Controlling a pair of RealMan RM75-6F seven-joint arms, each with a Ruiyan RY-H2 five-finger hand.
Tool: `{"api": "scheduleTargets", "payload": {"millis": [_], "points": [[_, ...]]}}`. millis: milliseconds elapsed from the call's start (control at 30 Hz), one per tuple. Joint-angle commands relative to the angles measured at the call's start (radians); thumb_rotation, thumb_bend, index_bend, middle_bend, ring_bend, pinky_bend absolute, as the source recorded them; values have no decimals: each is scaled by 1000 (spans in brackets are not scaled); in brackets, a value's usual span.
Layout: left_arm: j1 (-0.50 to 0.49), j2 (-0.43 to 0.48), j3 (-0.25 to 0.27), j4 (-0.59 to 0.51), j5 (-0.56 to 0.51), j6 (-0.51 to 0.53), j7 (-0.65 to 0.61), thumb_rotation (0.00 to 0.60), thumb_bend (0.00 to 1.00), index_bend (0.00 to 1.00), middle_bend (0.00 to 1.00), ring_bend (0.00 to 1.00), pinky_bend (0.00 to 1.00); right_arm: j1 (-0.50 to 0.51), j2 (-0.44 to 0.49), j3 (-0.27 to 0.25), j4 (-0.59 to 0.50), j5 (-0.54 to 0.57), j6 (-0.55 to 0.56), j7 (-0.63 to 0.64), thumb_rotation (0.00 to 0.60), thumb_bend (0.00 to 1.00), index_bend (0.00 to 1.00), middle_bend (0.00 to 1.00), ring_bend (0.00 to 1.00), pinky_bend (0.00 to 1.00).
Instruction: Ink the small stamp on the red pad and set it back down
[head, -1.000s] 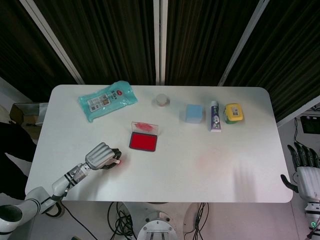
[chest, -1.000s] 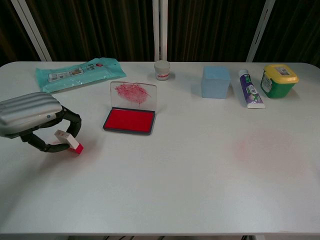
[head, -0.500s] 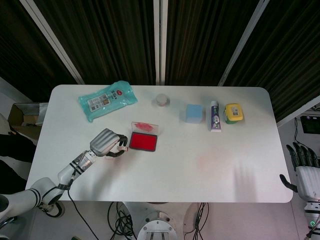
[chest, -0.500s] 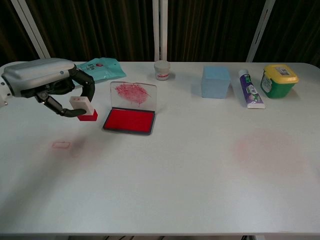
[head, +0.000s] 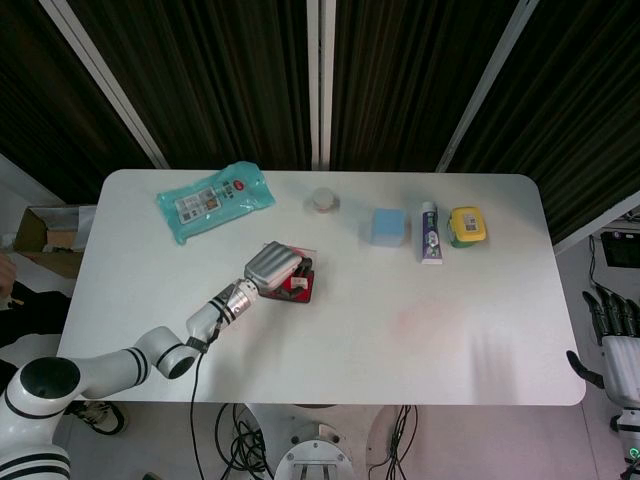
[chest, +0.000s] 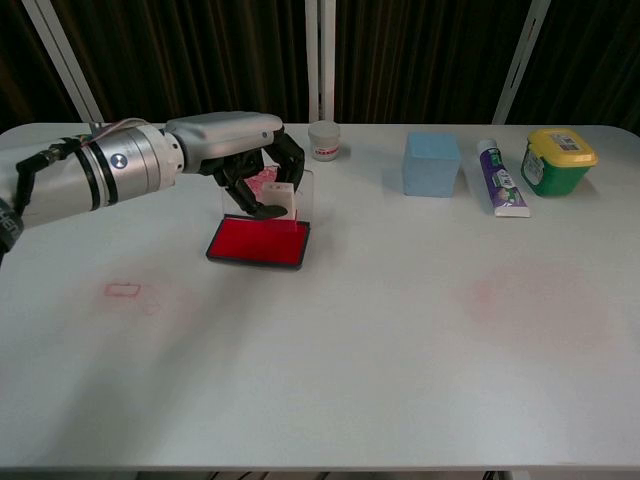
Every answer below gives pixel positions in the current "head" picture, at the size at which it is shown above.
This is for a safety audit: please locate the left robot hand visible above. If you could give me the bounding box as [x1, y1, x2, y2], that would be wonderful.
[243, 240, 317, 301]

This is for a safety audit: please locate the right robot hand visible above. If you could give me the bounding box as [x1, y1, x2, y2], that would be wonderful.
[566, 289, 640, 401]

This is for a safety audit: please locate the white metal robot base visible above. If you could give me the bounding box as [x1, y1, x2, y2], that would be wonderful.
[244, 403, 401, 480]

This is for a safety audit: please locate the red ink pad clear lid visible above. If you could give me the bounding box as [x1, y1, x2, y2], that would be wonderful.
[257, 242, 319, 305]

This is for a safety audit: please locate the small white jar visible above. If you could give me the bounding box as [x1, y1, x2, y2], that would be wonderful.
[310, 187, 335, 214]

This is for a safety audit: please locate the teal wet wipes pack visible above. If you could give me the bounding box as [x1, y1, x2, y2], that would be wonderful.
[156, 160, 277, 246]

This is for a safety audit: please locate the black electronic device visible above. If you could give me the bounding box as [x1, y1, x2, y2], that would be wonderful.
[599, 229, 640, 269]

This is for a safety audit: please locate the light blue cube box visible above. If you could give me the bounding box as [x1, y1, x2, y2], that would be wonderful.
[368, 207, 407, 249]

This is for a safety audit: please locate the purple white toothpaste tube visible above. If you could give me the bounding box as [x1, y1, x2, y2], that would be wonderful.
[418, 201, 445, 266]

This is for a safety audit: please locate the dark curtain panel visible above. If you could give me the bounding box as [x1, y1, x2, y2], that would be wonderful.
[67, 0, 314, 171]
[452, 0, 640, 246]
[0, 0, 154, 204]
[329, 0, 516, 174]

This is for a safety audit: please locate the green tub yellow lid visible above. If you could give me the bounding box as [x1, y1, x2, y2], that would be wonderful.
[446, 205, 489, 249]

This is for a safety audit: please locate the black white sneaker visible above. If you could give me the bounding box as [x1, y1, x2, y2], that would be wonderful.
[67, 399, 126, 434]

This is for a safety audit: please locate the open cardboard box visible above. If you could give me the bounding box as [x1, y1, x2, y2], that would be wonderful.
[12, 205, 96, 279]

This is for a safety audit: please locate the person's bare hand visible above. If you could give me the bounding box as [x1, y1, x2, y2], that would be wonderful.
[0, 252, 17, 297]

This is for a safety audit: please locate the white frame post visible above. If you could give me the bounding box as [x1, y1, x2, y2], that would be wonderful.
[435, 0, 541, 174]
[305, 0, 337, 171]
[39, 0, 169, 169]
[552, 202, 640, 256]

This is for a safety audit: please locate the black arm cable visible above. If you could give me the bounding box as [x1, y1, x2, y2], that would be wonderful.
[185, 287, 236, 480]

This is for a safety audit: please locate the black cable bundle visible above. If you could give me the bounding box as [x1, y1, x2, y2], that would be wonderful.
[368, 403, 419, 480]
[214, 403, 275, 480]

